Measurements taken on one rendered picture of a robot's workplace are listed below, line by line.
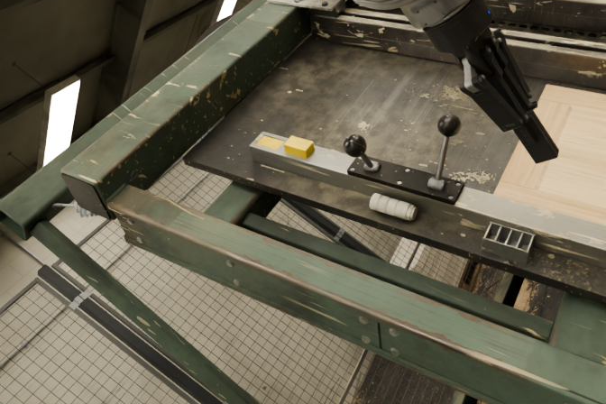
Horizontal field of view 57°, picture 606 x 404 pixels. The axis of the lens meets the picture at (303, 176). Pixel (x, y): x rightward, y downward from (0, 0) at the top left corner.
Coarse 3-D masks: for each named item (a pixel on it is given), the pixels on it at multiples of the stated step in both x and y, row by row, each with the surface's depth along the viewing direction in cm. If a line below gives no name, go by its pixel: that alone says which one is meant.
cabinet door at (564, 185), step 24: (552, 96) 113; (576, 96) 111; (600, 96) 110; (552, 120) 107; (576, 120) 107; (600, 120) 106; (576, 144) 102; (600, 144) 101; (528, 168) 99; (552, 168) 98; (576, 168) 98; (600, 168) 97; (504, 192) 95; (528, 192) 95; (552, 192) 94; (576, 192) 93; (600, 192) 93; (576, 216) 89; (600, 216) 89
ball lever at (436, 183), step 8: (440, 120) 91; (448, 120) 90; (456, 120) 90; (440, 128) 91; (448, 128) 90; (456, 128) 90; (448, 136) 91; (440, 152) 93; (440, 160) 93; (440, 168) 93; (440, 176) 94; (432, 184) 94; (440, 184) 93
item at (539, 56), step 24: (288, 0) 142; (312, 0) 140; (336, 0) 138; (312, 24) 144; (336, 24) 140; (360, 24) 136; (384, 24) 133; (408, 24) 131; (384, 48) 137; (408, 48) 133; (432, 48) 130; (528, 48) 117; (552, 48) 116; (576, 48) 116; (600, 48) 114; (528, 72) 121; (552, 72) 118; (576, 72) 115; (600, 72) 113
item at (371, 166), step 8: (352, 136) 90; (360, 136) 90; (344, 144) 90; (352, 144) 89; (360, 144) 89; (352, 152) 90; (360, 152) 90; (368, 160) 96; (368, 168) 99; (376, 168) 99
